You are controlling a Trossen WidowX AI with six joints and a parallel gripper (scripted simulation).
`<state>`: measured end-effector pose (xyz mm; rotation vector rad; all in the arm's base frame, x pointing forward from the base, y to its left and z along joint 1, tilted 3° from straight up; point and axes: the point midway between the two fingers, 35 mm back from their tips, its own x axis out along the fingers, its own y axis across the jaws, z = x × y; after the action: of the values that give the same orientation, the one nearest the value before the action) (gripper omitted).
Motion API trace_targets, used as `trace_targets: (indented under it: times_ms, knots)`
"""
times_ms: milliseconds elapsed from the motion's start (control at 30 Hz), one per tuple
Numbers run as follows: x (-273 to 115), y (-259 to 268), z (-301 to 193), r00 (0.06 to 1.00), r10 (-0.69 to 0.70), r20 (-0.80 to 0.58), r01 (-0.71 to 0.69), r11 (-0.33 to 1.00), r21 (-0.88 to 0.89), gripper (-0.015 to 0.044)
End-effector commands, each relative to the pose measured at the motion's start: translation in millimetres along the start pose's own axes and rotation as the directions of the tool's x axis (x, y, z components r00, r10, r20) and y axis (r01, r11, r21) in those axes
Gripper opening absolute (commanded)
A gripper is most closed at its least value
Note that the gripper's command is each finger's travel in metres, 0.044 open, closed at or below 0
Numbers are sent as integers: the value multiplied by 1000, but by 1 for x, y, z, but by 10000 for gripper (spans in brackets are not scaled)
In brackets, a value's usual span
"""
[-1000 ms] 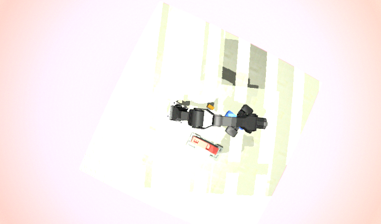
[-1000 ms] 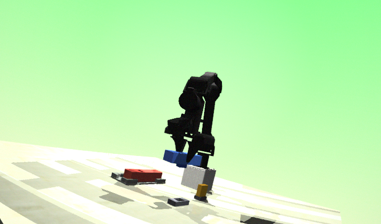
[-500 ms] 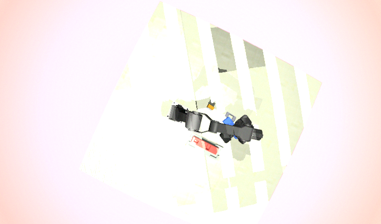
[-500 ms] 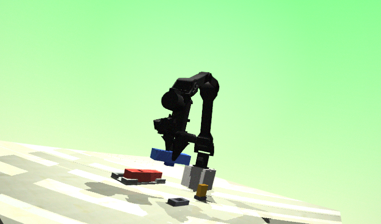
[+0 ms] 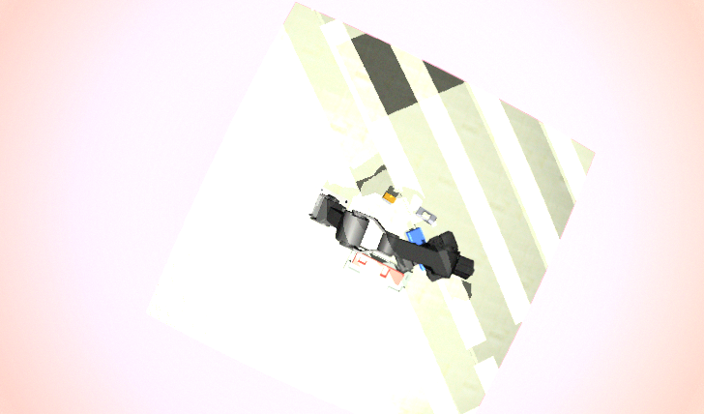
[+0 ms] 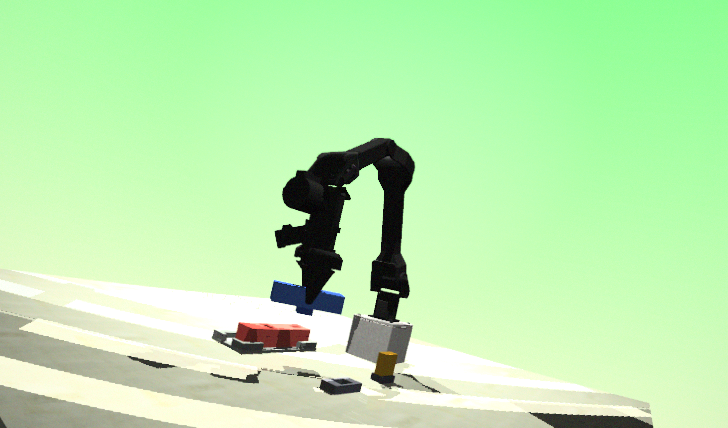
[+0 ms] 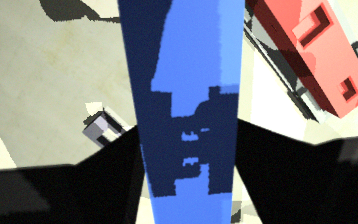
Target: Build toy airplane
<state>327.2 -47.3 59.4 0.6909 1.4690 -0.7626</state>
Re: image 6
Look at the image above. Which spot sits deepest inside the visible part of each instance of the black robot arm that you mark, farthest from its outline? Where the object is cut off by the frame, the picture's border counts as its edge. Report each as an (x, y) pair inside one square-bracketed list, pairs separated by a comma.
[(309, 192)]

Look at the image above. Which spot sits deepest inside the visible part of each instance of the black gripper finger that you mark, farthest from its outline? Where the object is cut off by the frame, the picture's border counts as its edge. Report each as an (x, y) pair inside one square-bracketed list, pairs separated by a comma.
[(304, 274), (316, 279)]

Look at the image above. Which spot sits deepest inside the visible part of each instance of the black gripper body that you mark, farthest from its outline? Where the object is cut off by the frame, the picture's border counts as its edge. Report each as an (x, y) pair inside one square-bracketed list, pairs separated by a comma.
[(321, 253)]

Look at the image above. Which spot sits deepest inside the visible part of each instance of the blue bar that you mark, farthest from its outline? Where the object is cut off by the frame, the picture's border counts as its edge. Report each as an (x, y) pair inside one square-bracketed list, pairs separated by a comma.
[(295, 295)]

